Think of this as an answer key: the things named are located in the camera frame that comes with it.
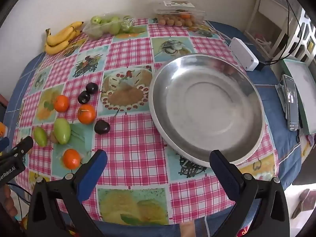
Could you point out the white shelf unit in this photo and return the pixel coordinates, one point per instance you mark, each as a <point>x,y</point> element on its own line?
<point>279,30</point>

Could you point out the large green mango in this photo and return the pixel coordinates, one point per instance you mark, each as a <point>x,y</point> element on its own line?
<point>62,130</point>

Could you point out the green framed white board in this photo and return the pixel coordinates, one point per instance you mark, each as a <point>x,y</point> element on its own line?
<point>305,85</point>

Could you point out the dark plum with stem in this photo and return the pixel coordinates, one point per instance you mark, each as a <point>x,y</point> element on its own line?
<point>102,127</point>

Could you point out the black power adapter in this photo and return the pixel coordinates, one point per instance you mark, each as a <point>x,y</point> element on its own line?
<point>260,66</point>

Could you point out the dark plum back pair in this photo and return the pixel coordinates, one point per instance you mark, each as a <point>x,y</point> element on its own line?
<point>92,88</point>

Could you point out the banana bunch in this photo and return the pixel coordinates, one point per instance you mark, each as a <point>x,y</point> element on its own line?
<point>58,42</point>

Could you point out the white plastic box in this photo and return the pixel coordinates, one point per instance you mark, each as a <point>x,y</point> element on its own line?
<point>245,56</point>

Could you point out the clear plastic longan box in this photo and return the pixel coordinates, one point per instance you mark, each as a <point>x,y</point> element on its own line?
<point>178,14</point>

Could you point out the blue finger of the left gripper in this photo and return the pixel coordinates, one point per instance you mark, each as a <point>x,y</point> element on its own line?
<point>14,159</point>
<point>4,142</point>

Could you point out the dark plum front pair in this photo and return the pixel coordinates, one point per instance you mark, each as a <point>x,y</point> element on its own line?
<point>83,97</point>

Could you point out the orange mandarin with stem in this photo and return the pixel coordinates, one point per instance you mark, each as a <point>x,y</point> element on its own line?
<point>86,114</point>

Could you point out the pink checkered tablecloth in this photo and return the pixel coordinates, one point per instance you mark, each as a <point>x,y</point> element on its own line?
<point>144,177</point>

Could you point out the large metal bowl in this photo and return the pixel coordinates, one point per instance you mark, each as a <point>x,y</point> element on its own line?
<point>200,103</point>

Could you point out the dark plum pair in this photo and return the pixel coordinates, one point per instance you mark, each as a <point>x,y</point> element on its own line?
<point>83,97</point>
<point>92,88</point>

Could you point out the small green mango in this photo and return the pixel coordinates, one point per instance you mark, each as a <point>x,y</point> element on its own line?
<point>40,136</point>

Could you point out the brown longan fruit large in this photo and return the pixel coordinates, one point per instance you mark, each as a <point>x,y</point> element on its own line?
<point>53,138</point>

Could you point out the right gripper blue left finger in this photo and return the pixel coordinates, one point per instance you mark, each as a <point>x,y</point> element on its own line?
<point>44,216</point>

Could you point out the person left hand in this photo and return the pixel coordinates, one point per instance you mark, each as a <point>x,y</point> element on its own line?
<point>7,201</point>

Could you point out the clear bag of green fruits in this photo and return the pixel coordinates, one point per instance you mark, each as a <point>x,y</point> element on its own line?
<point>111,24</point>

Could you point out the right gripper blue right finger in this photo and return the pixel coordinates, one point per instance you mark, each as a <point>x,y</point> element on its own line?
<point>267,198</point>

